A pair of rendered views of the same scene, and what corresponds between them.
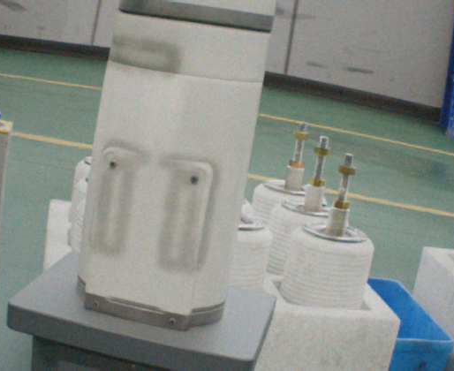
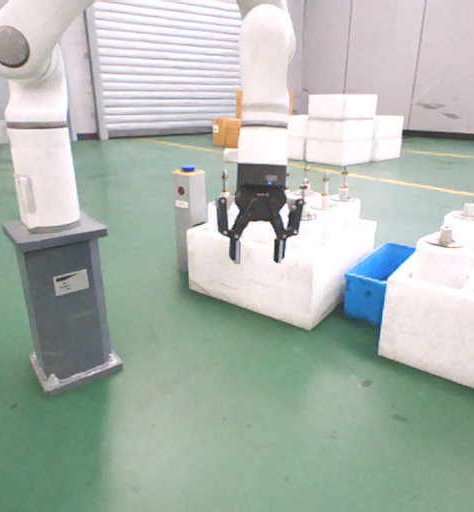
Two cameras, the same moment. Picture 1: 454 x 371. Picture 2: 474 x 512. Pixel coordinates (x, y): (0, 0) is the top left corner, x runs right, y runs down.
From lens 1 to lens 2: 0.81 m
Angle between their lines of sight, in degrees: 46
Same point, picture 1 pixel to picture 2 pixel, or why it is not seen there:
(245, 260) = (255, 225)
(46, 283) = not seen: hidden behind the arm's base
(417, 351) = (363, 283)
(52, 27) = not seen: outside the picture
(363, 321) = (296, 258)
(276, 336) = (262, 259)
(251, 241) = not seen: hidden behind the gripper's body
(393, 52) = not seen: outside the picture
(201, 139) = (21, 169)
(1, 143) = (187, 179)
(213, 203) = (32, 190)
